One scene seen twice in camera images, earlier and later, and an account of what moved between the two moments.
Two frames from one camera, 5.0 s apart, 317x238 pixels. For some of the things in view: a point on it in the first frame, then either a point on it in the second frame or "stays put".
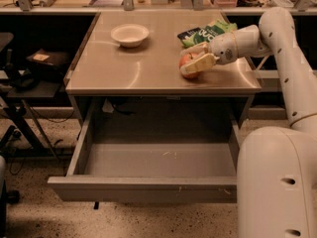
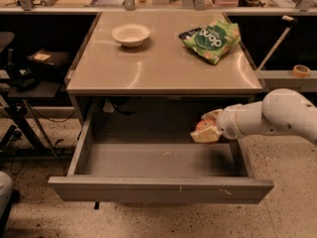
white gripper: [223, 49] -> [227, 122]
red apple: [185, 59] -> [205, 123]
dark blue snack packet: [188, 33] stays put
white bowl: [129, 35] stays put
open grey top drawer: [178, 150] stays put
